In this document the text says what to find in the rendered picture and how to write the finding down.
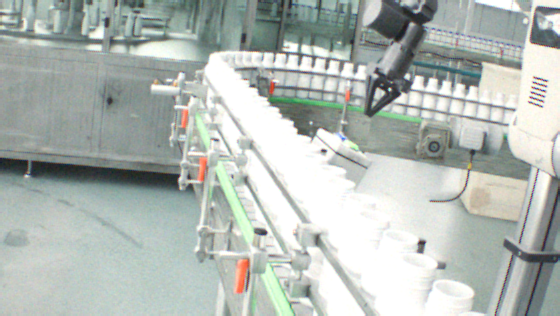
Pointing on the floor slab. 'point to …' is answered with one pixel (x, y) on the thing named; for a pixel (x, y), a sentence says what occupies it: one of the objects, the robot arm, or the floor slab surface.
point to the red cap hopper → (458, 26)
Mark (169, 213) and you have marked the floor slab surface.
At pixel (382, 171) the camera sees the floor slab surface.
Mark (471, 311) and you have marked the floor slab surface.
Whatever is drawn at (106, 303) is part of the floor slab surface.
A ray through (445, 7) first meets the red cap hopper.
